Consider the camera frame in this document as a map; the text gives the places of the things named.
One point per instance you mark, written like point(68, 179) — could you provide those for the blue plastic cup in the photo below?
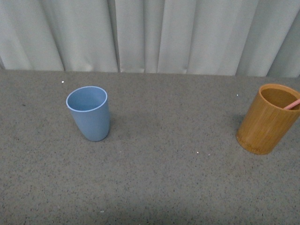
point(90, 110)

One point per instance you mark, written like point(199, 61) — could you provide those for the pink chopstick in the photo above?
point(293, 104)

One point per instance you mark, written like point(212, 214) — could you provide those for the bamboo chopstick holder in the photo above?
point(267, 120)

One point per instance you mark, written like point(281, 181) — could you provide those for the white curtain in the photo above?
point(210, 37)

